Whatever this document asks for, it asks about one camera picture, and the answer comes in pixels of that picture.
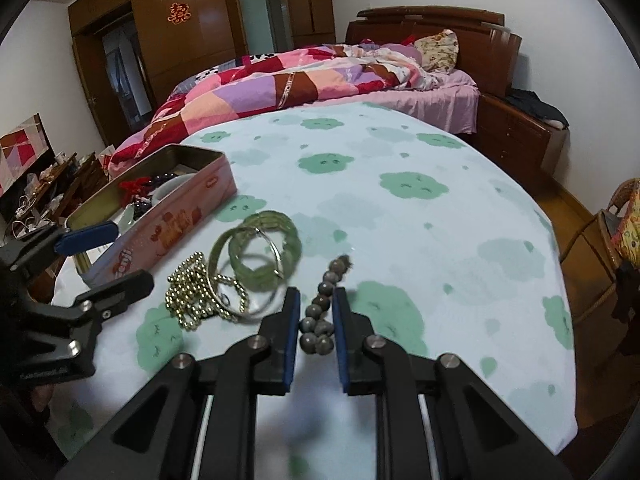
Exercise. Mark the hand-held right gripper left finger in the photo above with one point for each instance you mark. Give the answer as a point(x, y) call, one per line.
point(291, 340)

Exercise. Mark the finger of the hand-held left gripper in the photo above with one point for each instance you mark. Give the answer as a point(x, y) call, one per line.
point(85, 240)
point(120, 287)

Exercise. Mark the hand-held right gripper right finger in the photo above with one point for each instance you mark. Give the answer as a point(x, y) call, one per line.
point(341, 340)

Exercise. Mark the green jade bangles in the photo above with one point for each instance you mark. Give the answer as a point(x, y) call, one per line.
point(250, 314)

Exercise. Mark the small green jade bangle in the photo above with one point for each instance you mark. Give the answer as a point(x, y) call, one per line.
point(260, 285)

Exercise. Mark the red knotted charm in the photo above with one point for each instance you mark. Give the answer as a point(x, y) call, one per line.
point(134, 186)

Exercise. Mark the pink tin box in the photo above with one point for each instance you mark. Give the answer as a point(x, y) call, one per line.
point(170, 225)

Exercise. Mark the segmented green jade bangle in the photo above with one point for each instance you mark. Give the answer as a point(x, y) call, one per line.
point(295, 240)

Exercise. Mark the person's left hand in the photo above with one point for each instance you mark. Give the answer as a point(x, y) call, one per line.
point(41, 396)

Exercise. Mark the wooden television cabinet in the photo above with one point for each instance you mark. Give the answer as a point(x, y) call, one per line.
point(75, 185)

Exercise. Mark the white red paper bag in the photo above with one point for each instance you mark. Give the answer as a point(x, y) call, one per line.
point(107, 156)

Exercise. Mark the television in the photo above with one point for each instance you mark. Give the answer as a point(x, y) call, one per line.
point(22, 155)

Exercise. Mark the cloud printed tablecloth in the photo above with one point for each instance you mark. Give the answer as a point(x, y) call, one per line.
point(425, 240)

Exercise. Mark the red paper decoration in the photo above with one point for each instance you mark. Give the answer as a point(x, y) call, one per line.
point(179, 13)

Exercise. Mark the wooden wardrobe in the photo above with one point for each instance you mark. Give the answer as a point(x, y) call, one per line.
point(200, 20)

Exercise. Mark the patchwork quilt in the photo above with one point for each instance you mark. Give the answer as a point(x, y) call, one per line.
point(280, 85)

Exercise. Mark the wooden nightstand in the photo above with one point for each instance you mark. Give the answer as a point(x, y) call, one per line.
point(515, 150)

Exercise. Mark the pink bed sheet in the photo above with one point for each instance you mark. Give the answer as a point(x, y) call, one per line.
point(445, 97)

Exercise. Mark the wicker chair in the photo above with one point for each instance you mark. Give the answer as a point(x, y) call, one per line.
point(595, 250)

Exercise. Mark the dark hanging cloth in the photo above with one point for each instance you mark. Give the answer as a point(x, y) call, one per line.
point(627, 305)

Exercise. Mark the dark clothes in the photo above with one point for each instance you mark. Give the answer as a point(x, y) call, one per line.
point(535, 107)

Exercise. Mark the floral pillow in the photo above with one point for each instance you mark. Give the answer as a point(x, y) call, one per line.
point(437, 50)

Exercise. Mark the colourful patterned cushion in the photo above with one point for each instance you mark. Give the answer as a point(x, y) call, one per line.
point(631, 232)

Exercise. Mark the wooden bed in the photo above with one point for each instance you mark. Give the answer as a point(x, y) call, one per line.
point(440, 25)

